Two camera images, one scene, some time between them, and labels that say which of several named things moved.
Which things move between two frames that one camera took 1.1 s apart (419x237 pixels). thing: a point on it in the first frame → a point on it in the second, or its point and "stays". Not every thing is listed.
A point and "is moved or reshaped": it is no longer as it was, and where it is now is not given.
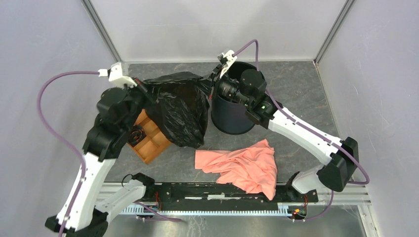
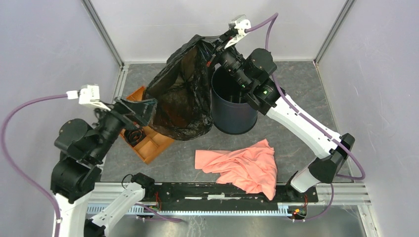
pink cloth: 252,169 stays
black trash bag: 180,104 is moved or reshaped
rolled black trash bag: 137,134 stays
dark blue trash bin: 231,115 stays
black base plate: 217,193 stays
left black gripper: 141,89 → 143,112
